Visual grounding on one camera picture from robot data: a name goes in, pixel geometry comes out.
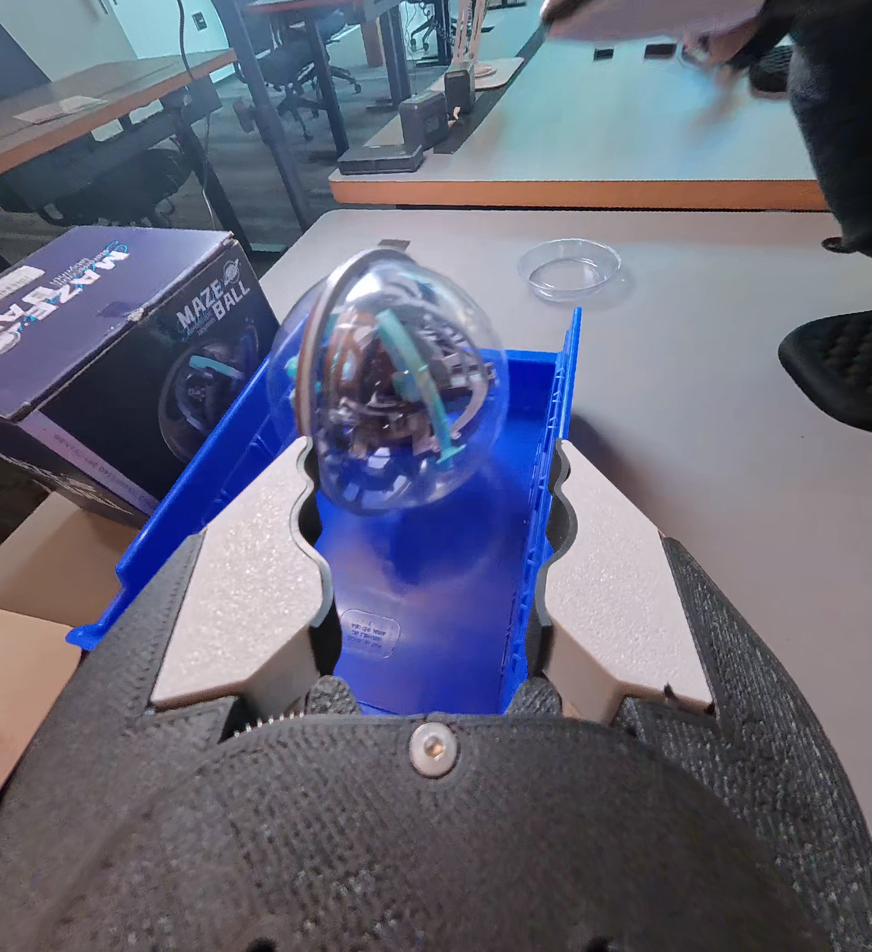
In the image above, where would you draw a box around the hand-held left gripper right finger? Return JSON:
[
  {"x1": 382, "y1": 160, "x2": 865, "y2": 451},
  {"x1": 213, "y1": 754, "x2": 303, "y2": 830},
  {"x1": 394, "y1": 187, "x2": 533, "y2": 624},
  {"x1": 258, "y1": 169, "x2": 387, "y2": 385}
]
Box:
[{"x1": 533, "y1": 439, "x2": 715, "y2": 719}]

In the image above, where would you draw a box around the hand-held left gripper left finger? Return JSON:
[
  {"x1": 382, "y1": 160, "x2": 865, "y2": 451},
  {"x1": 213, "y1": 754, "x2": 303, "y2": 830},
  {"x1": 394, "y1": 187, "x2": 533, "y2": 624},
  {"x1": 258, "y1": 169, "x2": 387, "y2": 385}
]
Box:
[{"x1": 151, "y1": 439, "x2": 334, "y2": 712}]

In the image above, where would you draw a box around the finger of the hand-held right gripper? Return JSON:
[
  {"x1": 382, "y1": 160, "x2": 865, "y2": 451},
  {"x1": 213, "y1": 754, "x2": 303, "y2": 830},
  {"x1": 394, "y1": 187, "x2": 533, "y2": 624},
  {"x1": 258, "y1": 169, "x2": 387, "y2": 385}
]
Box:
[{"x1": 541, "y1": 0, "x2": 772, "y2": 43}]

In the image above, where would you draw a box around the blue plastic bin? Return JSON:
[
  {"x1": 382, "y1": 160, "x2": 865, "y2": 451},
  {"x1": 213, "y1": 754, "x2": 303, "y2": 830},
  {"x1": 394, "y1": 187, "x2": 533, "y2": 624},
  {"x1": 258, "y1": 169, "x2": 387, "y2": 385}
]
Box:
[{"x1": 67, "y1": 310, "x2": 583, "y2": 718}]

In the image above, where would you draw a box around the clear plastic maze ball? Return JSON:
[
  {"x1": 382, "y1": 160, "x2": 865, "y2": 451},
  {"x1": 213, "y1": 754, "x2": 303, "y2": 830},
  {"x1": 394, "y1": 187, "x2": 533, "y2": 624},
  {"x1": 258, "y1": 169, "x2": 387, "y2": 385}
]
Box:
[{"x1": 295, "y1": 246, "x2": 508, "y2": 514}]

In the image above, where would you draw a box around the person's right forearm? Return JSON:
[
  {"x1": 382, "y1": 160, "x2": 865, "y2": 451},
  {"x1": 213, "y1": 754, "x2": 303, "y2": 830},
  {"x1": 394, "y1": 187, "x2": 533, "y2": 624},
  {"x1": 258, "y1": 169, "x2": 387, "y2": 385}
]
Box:
[{"x1": 786, "y1": 0, "x2": 872, "y2": 278}]

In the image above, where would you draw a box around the grey desk with wooden edge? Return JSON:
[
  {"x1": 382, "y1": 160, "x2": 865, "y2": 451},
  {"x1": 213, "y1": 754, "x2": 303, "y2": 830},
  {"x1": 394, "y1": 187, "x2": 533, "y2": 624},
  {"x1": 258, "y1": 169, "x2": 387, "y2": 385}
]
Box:
[{"x1": 329, "y1": 0, "x2": 828, "y2": 211}]

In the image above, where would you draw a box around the white figure stand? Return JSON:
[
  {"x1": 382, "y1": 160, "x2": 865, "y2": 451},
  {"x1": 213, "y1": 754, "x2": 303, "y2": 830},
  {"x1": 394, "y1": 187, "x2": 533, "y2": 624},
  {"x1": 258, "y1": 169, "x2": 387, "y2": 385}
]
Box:
[{"x1": 444, "y1": 0, "x2": 528, "y2": 84}]

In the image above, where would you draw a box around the black charger block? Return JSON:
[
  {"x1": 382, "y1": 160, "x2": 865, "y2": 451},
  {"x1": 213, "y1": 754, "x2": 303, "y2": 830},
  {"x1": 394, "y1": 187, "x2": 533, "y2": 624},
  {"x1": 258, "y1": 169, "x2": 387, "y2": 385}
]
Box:
[{"x1": 399, "y1": 67, "x2": 479, "y2": 148}]

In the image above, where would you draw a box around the instruction sheet on stand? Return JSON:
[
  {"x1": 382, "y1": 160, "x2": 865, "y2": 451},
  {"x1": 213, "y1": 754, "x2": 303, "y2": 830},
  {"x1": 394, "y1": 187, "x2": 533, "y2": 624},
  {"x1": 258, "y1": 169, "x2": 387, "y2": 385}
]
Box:
[{"x1": 0, "y1": 494, "x2": 142, "y2": 852}]

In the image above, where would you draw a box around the flat black box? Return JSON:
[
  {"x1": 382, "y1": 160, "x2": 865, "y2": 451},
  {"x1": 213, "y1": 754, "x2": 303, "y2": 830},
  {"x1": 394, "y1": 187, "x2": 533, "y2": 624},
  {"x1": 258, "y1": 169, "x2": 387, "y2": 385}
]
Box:
[{"x1": 340, "y1": 142, "x2": 428, "y2": 174}]

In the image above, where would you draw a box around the dark blue cardboard box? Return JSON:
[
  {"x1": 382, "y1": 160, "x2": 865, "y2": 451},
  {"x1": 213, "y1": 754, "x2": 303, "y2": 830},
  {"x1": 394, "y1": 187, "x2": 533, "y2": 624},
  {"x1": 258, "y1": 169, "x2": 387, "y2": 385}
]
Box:
[{"x1": 0, "y1": 227, "x2": 282, "y2": 529}]

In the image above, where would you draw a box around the black mesh pad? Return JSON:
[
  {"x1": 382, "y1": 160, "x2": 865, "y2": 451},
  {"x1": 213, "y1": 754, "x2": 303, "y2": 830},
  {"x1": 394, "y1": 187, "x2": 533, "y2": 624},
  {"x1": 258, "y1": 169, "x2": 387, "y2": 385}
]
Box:
[{"x1": 779, "y1": 305, "x2": 872, "y2": 437}]

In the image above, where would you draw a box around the clear plastic ring stand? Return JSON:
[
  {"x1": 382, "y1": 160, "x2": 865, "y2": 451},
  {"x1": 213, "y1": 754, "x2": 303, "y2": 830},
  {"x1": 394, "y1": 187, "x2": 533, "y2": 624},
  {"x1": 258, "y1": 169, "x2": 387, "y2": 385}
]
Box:
[{"x1": 518, "y1": 238, "x2": 626, "y2": 304}]

